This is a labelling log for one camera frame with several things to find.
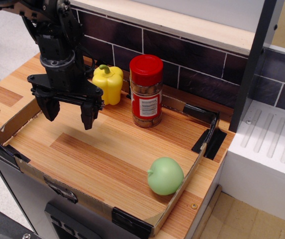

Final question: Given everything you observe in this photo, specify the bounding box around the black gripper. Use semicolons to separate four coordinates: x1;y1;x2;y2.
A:
27;51;104;130

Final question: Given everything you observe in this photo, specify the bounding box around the red lid spice bottle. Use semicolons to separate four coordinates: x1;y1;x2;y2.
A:
129;54;163;128

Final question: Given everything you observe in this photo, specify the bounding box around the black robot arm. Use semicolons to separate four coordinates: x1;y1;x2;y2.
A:
0;0;104;129

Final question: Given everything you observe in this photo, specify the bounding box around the cardboard fence with black tape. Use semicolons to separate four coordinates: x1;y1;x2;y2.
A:
0;79;228;238

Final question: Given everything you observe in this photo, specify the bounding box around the yellow toy bell pepper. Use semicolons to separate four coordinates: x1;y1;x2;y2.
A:
92;65;123;105

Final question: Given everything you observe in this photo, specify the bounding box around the grey kitchen cabinet front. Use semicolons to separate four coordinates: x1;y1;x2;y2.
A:
0;159;112;239

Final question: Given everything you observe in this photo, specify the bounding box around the black oven control panel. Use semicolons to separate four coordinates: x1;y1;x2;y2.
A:
44;201;105;239

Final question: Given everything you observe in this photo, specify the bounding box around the green toy apple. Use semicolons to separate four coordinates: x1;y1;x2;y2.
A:
147;157;184;196

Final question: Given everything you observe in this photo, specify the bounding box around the light wooden shelf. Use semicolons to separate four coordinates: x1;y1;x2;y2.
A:
71;0;255;55

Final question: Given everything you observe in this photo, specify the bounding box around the white toy sink drainboard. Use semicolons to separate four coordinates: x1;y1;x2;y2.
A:
219;101;285;220

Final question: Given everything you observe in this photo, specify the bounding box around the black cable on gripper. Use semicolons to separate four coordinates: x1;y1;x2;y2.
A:
78;42;96;75

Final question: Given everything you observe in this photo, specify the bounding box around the dark grey vertical post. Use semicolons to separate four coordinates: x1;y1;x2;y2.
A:
229;0;277;132

